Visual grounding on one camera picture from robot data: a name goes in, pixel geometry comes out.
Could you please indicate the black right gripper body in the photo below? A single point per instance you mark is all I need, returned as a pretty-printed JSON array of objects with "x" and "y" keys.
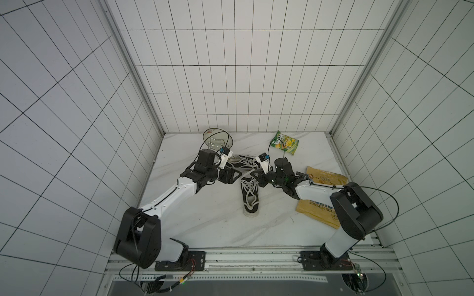
[{"x": 264, "y": 177}]

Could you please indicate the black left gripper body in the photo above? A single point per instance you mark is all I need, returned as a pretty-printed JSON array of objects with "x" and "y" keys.
[{"x": 213, "y": 172}]

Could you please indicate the black white sneaker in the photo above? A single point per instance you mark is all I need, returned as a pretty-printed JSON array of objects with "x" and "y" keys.
[
  {"x": 242, "y": 163},
  {"x": 250, "y": 192}
]

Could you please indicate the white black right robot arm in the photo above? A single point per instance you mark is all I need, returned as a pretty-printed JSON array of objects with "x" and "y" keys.
[{"x": 356, "y": 213}]

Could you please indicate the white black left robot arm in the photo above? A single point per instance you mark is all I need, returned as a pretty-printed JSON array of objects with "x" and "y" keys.
[{"x": 139, "y": 238}]

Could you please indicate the green spring tea snack bag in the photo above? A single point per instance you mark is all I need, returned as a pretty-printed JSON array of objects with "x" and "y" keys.
[{"x": 285, "y": 143}]

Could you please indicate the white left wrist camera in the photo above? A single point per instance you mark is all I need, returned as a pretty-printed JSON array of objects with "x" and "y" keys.
[{"x": 225, "y": 153}]

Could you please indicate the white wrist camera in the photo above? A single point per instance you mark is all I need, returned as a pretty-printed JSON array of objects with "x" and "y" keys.
[
  {"x": 264, "y": 162},
  {"x": 225, "y": 153}
]

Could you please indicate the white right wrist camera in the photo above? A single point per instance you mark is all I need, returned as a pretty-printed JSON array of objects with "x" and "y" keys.
[{"x": 264, "y": 162}]

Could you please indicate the round mirror on wire stand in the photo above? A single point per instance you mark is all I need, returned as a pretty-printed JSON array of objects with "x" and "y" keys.
[{"x": 216, "y": 138}]

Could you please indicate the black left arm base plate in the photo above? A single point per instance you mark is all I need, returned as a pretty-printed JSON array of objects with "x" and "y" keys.
[{"x": 190, "y": 260}]

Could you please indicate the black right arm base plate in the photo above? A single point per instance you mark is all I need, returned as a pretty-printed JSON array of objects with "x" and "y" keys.
[{"x": 322, "y": 261}]

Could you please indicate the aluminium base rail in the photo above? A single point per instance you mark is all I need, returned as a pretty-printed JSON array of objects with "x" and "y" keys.
[{"x": 208, "y": 262}]

